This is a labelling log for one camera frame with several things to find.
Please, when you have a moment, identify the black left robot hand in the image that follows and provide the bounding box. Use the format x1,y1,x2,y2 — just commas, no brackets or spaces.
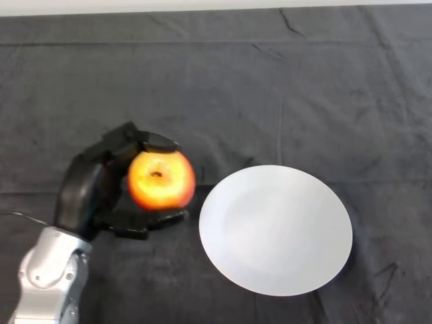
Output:
53,121,190,242

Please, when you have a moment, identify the red yellow apple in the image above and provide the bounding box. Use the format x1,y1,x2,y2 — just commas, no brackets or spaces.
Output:
127,150,197,211

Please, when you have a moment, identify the white round plate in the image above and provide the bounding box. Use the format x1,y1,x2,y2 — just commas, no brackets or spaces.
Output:
198,164,354,298

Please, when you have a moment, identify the black cloth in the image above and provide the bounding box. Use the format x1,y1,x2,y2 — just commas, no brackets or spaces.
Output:
0,5,432,324

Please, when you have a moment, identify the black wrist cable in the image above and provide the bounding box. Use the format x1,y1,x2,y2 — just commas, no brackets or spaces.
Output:
0,211,49,227

